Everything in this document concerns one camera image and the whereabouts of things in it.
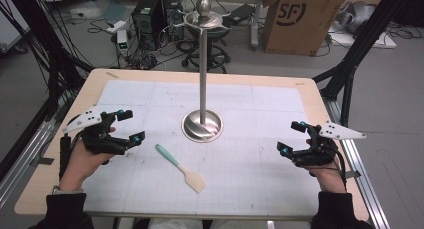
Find black strap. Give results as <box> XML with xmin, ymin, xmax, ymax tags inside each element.
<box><xmin>58</xmin><ymin>134</ymin><xmax>73</xmax><ymax>182</ymax></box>

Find white grid mat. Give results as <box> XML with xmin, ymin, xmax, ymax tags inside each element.
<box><xmin>82</xmin><ymin>79</ymin><xmax>322</xmax><ymax>217</ymax></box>

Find large cardboard box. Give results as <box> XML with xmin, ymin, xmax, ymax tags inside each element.
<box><xmin>261</xmin><ymin>0</ymin><xmax>355</xmax><ymax>57</ymax></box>

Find person's right hand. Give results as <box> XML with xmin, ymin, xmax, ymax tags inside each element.
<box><xmin>304</xmin><ymin>153</ymin><xmax>348</xmax><ymax>194</ymax></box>

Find white device with green light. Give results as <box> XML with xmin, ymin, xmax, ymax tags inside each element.
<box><xmin>116</xmin><ymin>29</ymin><xmax>130</xmax><ymax>57</ymax></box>

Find black metal frame stand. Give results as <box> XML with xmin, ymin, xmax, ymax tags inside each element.
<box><xmin>0</xmin><ymin>0</ymin><xmax>95</xmax><ymax>125</ymax></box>
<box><xmin>312</xmin><ymin>0</ymin><xmax>415</xmax><ymax>127</ymax></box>

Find black computer tower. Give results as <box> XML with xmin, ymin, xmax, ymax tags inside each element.
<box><xmin>131</xmin><ymin>0</ymin><xmax>167</xmax><ymax>52</ymax></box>
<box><xmin>161</xmin><ymin>0</ymin><xmax>185</xmax><ymax>41</ymax></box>

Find white power strip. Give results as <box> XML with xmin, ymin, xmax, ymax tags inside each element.
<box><xmin>106</xmin><ymin>20</ymin><xmax>128</xmax><ymax>34</ymax></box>

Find black swivel stool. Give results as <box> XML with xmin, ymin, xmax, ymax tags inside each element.
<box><xmin>181</xmin><ymin>24</ymin><xmax>232</xmax><ymax>74</ymax></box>

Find silver wrist watch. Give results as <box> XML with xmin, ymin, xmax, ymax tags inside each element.
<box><xmin>51</xmin><ymin>184</ymin><xmax>84</xmax><ymax>195</ymax></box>

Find green handled cream spatula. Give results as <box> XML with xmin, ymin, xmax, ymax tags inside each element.
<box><xmin>154</xmin><ymin>143</ymin><xmax>207</xmax><ymax>195</ymax></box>

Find aluminium rail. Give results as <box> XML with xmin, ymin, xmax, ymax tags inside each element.
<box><xmin>0</xmin><ymin>97</ymin><xmax>65</xmax><ymax>208</ymax></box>
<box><xmin>321</xmin><ymin>97</ymin><xmax>392</xmax><ymax>229</ymax></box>

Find person's left hand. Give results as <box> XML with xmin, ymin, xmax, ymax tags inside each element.
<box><xmin>59</xmin><ymin>138</ymin><xmax>112</xmax><ymax>192</ymax></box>

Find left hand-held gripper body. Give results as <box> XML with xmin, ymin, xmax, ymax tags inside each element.
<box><xmin>62</xmin><ymin>105</ymin><xmax>131</xmax><ymax>156</ymax></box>

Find white metal leg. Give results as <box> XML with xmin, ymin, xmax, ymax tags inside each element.
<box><xmin>249</xmin><ymin>0</ymin><xmax>265</xmax><ymax>52</ymax></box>

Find black flat device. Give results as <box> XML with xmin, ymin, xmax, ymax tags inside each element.
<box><xmin>226</xmin><ymin>3</ymin><xmax>256</xmax><ymax>26</ymax></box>

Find tall steel utensil stand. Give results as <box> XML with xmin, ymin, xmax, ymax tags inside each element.
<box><xmin>180</xmin><ymin>0</ymin><xmax>232</xmax><ymax>144</ymax></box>

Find grey bag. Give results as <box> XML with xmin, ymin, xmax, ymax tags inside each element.
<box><xmin>334</xmin><ymin>0</ymin><xmax>378</xmax><ymax>35</ymax></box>

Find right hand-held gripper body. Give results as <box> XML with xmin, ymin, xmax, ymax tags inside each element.
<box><xmin>291</xmin><ymin>120</ymin><xmax>367</xmax><ymax>168</ymax></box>

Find white flat board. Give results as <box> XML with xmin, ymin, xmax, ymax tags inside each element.
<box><xmin>327</xmin><ymin>23</ymin><xmax>398</xmax><ymax>50</ymax></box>

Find black cable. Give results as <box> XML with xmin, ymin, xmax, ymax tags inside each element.
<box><xmin>328</xmin><ymin>145</ymin><xmax>349</xmax><ymax>192</ymax></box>

